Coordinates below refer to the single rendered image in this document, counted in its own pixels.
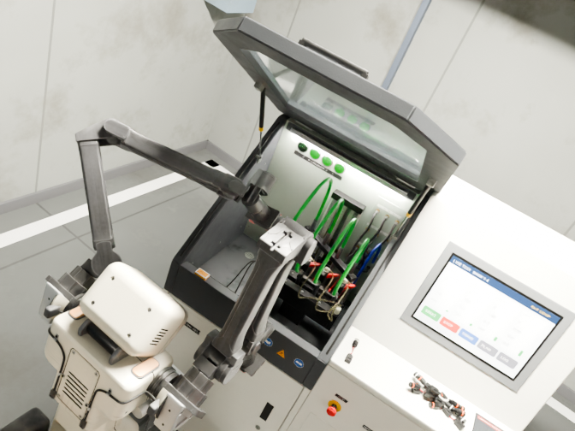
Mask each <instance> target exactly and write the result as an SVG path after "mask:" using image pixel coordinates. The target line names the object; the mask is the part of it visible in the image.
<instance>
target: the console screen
mask: <svg viewBox="0 0 575 431"><path fill-rule="evenodd" d="M400 319H401V320H403V321H404V322H406V323H408V324H409V325H411V326H413V327H414V328H416V329H417V330H419V331H420V332H422V333H423V334H425V335H427V336H429V337H430V338H432V339H433V340H435V341H436V342H438V343H439V344H441V345H443V346H445V347H446V348H448V349H449V350H450V351H452V352H454V353H455V354H457V355H458V356H460V357H462V358H464V359H465V360H466V361H467V362H469V363H471V364H473V365H474V366H476V367H478V368H479V369H481V370H482V371H483V372H485V373H487V374H488V375H490V376H492V377H494V378H495V379H497V380H498V381H499V382H501V383H503V384H504V385H506V386H507V387H509V388H511V389H513V390H514V391H515V392H517V391H518V390H519V389H520V388H521V387H522V385H523V384H524V383H525V381H526V380H527V379H528V378H529V376H530V375H531V374H532V372H533V371H534V370H535V368H536V367H537V366H538V364H539V363H540V362H541V361H542V360H543V359H544V358H545V356H546V355H547V354H548V352H549V351H550V350H551V349H552V347H553V346H554V345H555V343H556V342H557V341H558V339H559V338H560V337H561V335H562V334H563V333H564V332H565V331H566V330H567V329H568V327H569V326H570V325H571V324H572V322H573V321H574V320H575V313H574V312H572V311H571V310H569V309H567V308H566V307H564V306H562V305H561V304H558V303H556V302H555V301H554V300H552V299H550V298H548V297H546V296H545V295H543V294H541V293H540V292H538V291H536V290H535V289H533V288H531V287H529V286H527V285H526V284H524V283H523V282H521V281H519V280H517V279H515V278H513V277H512V276H511V275H509V274H507V273H505V272H503V271H502V270H500V269H498V268H497V267H495V266H493V265H492V264H490V263H487V262H486V261H484V260H483V259H482V258H480V257H477V256H476V255H474V254H472V253H471V252H469V251H467V250H466V249H464V248H462V247H461V246H459V245H456V244H455V243H454V242H452V241H449V242H448V244H447V246H446V247H445V249H444V250H443V252H442V254H441V255H440V256H439V258H438V259H437V261H436V263H435V264H434V266H433V267H432V269H431V271H430V272H429V273H428V275H427V276H426V278H425V279H424V281H423V283H422V284H421V286H420V287H419V289H418V290H417V292H416V293H415V295H414V296H413V298H412V300H411V301H410V303H409V304H408V305H407V307H406V309H405V310H404V312H403V313H402V315H401V316H400Z"/></svg>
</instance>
